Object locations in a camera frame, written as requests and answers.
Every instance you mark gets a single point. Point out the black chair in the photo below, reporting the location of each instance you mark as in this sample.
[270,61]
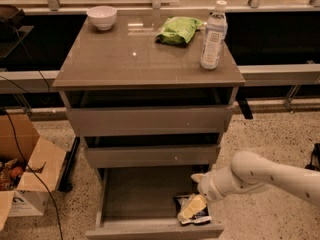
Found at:
[12,29]

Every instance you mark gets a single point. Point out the snacks in cardboard box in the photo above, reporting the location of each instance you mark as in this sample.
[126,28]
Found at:
[10,174]

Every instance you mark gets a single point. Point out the white bowl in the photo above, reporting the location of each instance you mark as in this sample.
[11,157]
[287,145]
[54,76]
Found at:
[102,17]

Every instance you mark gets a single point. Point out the blue chip bag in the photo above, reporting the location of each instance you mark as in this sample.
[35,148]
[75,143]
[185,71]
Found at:
[202,217]

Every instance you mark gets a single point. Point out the grey drawer cabinet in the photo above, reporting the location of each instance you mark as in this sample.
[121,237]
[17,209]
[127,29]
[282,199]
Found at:
[127,57]

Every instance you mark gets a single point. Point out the black power adapter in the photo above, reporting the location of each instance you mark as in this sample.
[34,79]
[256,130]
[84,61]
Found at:
[314,163]

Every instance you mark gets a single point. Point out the cardboard box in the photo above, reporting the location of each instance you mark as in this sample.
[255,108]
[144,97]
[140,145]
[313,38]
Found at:
[42,162]

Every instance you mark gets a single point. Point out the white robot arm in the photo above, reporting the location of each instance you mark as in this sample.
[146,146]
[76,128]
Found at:
[248,173]

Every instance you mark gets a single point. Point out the grey middle drawer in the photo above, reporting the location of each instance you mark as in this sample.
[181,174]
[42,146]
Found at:
[152,150]

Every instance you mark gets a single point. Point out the clear plastic water bottle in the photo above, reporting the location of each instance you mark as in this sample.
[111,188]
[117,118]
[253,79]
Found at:
[215,32]

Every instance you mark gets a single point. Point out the green chip bag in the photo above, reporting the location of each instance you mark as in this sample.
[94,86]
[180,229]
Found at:
[178,30]

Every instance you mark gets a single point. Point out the grey bottom drawer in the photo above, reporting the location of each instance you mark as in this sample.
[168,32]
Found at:
[139,204]

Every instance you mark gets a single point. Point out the grey top drawer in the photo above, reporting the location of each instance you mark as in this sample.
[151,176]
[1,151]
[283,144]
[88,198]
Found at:
[97,113]

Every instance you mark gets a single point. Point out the grey drawer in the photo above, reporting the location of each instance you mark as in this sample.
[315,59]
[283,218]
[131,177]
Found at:
[152,150]
[139,204]
[97,113]

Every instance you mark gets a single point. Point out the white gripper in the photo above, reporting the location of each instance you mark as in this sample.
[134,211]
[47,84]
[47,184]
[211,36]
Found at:
[208,185]

